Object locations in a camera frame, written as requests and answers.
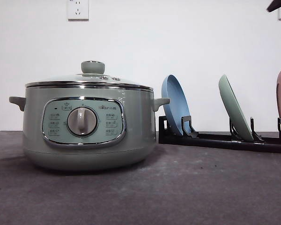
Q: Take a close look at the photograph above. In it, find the black dish rack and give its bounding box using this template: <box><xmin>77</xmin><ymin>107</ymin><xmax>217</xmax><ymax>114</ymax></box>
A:
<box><xmin>159</xmin><ymin>116</ymin><xmax>281</xmax><ymax>153</ymax></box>

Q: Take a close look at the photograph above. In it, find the green electric steamer pot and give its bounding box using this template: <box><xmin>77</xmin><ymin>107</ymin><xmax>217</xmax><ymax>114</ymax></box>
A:
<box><xmin>9</xmin><ymin>83</ymin><xmax>170</xmax><ymax>172</ymax></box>

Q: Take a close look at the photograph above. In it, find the white wall socket left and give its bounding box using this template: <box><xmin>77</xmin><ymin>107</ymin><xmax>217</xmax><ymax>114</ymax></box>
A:
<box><xmin>67</xmin><ymin>0</ymin><xmax>89</xmax><ymax>22</ymax></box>

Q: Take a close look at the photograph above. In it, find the glass lid with green knob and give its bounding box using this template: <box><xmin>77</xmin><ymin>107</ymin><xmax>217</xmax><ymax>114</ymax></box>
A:
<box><xmin>25</xmin><ymin>60</ymin><xmax>153</xmax><ymax>90</ymax></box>

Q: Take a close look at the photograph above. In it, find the blue plate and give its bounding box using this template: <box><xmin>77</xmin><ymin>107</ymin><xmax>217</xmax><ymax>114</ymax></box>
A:
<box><xmin>161</xmin><ymin>75</ymin><xmax>190</xmax><ymax>134</ymax></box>

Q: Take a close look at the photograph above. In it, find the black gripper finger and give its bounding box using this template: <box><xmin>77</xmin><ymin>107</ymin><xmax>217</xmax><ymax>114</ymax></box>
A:
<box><xmin>266</xmin><ymin>0</ymin><xmax>281</xmax><ymax>12</ymax></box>

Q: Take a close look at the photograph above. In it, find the green plate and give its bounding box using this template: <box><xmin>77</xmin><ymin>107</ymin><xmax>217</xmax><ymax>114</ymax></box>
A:
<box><xmin>219</xmin><ymin>75</ymin><xmax>254</xmax><ymax>143</ymax></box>

